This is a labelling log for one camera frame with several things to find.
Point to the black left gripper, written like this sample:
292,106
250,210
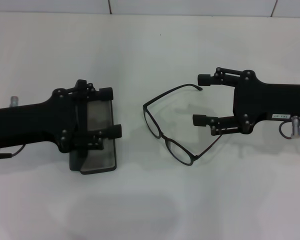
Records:
35,122

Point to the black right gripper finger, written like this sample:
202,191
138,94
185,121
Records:
200,120

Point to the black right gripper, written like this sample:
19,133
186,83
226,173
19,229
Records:
277,100

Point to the black thin-frame glasses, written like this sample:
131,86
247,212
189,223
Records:
152,122

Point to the black glasses case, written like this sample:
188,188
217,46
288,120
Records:
97,160

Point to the white label sticker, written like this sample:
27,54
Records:
280,116

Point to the small silver left wrist stud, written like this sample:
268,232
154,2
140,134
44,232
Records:
14,101

